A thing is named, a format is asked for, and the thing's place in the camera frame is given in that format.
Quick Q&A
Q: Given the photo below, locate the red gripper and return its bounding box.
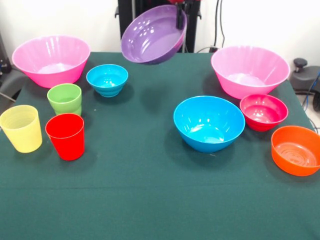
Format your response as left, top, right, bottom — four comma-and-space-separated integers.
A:
167, 0, 203, 29

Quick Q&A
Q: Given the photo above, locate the purple bowl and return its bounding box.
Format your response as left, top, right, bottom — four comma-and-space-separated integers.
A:
120, 4, 188, 66

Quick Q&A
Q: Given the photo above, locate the small blue bowl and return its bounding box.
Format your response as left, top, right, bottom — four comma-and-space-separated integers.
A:
85, 63, 129, 98

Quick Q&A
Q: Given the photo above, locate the large pink bowl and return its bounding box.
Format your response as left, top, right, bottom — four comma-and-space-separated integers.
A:
210, 45, 291, 100
11, 35, 91, 89

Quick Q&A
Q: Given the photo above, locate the large blue bowl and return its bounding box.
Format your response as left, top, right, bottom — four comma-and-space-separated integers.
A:
173, 95, 246, 154

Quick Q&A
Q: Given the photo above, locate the crimson bowl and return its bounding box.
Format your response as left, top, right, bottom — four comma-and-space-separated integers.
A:
239, 93, 289, 132

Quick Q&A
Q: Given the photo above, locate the black rounded floor base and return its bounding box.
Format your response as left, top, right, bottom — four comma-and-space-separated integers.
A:
289, 57, 320, 112

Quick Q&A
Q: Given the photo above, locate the green cup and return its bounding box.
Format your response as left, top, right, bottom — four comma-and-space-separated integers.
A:
46, 83, 83, 117

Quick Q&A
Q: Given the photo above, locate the red cup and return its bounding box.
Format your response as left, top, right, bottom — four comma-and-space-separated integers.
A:
44, 112, 85, 161

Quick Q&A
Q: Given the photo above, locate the dark green tablecloth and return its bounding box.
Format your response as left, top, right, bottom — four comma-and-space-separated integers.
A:
0, 51, 320, 240

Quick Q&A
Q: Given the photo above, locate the orange bowl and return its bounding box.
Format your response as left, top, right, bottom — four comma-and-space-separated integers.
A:
270, 125, 320, 177

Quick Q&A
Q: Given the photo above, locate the dark grey chair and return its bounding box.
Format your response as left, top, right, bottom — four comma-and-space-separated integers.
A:
0, 32, 27, 106

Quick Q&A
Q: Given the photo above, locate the yellow cup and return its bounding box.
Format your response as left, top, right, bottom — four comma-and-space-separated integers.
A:
0, 104, 43, 154

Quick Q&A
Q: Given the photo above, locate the black hanging cable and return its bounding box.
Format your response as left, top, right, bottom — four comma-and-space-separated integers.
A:
213, 0, 226, 49

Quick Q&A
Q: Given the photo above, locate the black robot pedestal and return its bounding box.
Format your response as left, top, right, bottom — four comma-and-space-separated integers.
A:
114, 0, 203, 53

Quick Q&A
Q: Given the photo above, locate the blue cable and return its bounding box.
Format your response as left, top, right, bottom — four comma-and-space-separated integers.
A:
301, 71, 320, 112

